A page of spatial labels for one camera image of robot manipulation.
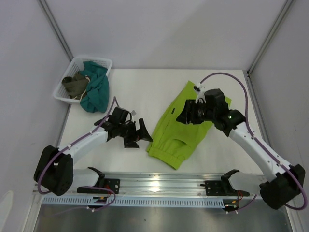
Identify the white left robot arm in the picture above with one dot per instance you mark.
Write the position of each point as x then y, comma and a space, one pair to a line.
55, 170

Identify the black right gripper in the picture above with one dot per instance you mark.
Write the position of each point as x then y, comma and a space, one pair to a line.
188, 114

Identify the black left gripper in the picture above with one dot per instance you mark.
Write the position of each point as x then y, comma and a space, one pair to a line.
143, 134

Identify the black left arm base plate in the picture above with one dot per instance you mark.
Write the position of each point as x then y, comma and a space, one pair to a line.
112, 184

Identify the left aluminium corner post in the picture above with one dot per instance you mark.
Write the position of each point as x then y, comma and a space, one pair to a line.
55, 28

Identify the aluminium corner post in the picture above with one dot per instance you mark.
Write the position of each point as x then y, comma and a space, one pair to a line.
55, 28
279, 20

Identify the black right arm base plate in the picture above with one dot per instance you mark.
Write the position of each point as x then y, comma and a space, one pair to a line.
221, 188

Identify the aluminium mounting rail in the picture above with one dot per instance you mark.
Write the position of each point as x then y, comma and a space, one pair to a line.
133, 184

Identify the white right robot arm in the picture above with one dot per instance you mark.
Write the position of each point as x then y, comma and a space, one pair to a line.
284, 181

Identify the slotted grey cable duct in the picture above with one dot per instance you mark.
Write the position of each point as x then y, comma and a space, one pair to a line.
136, 201

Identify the white plastic basket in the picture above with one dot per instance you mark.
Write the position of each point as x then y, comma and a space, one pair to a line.
77, 64

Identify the olive brown shorts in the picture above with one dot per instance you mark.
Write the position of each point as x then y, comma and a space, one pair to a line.
76, 85

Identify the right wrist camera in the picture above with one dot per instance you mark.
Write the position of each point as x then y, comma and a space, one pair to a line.
200, 91

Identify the right aluminium corner post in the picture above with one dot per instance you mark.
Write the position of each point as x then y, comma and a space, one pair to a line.
279, 20

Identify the teal shorts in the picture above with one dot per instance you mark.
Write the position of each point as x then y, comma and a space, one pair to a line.
97, 94

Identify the lime green shorts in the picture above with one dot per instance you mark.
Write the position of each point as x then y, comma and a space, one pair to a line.
174, 142

